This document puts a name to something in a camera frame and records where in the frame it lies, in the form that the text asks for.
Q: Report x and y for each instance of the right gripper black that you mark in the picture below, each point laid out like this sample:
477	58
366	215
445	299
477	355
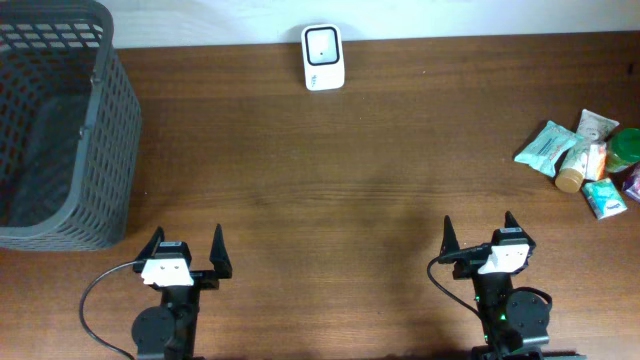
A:
469	261

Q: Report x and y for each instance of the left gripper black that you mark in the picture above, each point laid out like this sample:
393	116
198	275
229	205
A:
218	254

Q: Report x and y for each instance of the teal pouch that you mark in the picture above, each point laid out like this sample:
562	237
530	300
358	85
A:
542	153

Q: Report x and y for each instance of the teal tissue pack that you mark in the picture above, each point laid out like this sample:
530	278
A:
604	198

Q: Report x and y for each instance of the orange tissue pack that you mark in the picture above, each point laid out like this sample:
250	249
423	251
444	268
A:
596	160

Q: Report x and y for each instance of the white cream tube gold cap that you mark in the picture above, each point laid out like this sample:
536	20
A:
592	128

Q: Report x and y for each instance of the red purple snack package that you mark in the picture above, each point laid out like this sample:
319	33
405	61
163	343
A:
631	186

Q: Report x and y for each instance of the green lid glass jar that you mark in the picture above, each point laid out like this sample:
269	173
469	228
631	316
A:
622	150

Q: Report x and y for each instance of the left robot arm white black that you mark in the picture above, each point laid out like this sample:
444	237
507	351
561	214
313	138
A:
168	330

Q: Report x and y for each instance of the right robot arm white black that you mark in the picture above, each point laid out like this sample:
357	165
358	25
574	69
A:
514	320

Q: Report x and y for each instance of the grey plastic mesh basket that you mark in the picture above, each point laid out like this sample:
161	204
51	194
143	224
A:
70	128

